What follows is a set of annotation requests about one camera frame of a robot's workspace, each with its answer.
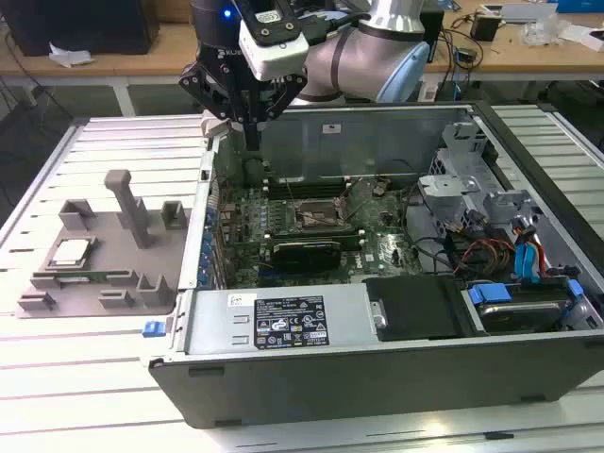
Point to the brown cardboard box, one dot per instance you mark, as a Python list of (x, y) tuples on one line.
[(174, 9)]

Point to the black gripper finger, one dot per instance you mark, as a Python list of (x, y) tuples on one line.
[(203, 85), (288, 96)]

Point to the black computer tower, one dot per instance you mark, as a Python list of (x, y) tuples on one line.
[(94, 23)]

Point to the clear plastic bags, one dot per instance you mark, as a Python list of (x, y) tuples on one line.
[(542, 30)]

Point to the flat silver tray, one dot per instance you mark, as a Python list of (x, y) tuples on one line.
[(519, 11)]

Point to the green RAM stick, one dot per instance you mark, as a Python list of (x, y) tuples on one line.
[(111, 274)]

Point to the blue plastic latch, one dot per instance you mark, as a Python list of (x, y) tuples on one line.
[(152, 329)]

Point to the silver metal drive cage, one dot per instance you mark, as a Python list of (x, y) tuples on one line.
[(448, 186)]

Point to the hard disk in blue carrier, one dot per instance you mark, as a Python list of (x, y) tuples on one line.
[(519, 317)]

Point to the wooden desk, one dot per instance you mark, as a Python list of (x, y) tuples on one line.
[(141, 61)]

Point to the green motherboard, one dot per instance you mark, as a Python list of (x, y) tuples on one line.
[(391, 245)]

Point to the tall black box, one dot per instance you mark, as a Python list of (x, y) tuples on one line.
[(436, 28)]

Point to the open black PC case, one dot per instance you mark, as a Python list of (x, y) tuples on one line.
[(330, 387)]

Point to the silver square CPU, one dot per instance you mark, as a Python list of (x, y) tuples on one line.
[(71, 254)]

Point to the silver power supply unit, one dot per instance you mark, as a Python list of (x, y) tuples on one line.
[(212, 321)]

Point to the small white box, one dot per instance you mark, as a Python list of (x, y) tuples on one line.
[(594, 40)]

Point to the CPU socket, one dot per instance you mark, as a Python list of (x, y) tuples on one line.
[(313, 219)]

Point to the crumpled white paper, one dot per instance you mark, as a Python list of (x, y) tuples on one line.
[(71, 56)]

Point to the grey plastic case latch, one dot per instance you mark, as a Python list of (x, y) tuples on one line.
[(214, 127)]

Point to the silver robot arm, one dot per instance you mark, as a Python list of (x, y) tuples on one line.
[(358, 52)]

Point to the grey plastic parts rack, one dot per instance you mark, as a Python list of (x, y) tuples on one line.
[(108, 264)]

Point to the small black cube adapter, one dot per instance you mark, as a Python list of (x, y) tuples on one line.
[(483, 28)]

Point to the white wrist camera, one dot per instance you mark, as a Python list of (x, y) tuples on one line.
[(283, 56)]

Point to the blue box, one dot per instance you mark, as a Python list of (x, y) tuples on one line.
[(580, 5)]

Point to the black graphics card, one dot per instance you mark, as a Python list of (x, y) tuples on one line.
[(307, 258)]

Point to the small black device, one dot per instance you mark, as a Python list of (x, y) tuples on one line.
[(467, 55)]

